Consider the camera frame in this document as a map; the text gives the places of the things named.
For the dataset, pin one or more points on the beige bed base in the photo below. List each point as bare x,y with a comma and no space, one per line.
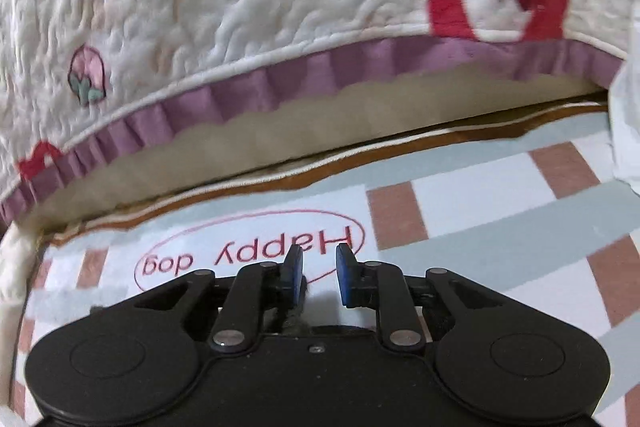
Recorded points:
300,127

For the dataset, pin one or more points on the colourful floral quilt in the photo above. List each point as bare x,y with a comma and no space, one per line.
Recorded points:
625,132

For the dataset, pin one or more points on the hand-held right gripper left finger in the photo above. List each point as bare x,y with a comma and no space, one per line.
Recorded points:
292,267

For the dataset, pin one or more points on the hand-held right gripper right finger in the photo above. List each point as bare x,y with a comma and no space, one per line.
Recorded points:
345,274

